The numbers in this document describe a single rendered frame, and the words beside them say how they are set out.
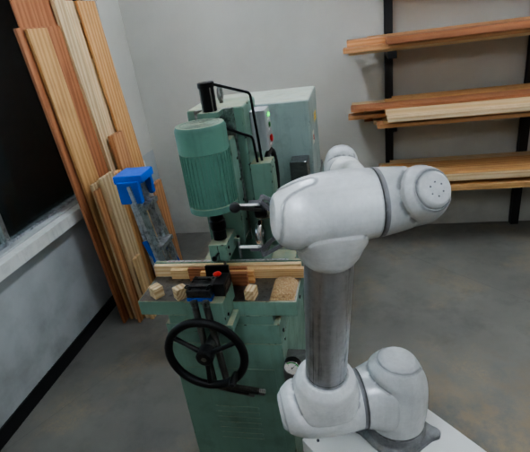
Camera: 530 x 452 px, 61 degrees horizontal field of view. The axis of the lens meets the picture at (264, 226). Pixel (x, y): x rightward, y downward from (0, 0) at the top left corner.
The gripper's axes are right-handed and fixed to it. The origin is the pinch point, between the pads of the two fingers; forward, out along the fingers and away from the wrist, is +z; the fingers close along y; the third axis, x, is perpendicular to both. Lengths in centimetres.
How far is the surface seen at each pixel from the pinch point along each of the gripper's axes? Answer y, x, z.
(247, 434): -88, -37, 11
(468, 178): 25, -205, -113
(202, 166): 20.1, 1.1, 12.9
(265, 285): -22.9, -20.2, -2.6
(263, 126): 38.1, -29.6, -1.4
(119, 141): 57, -140, 125
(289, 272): -18.4, -23.9, -10.9
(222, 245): -7.2, -14.5, 11.8
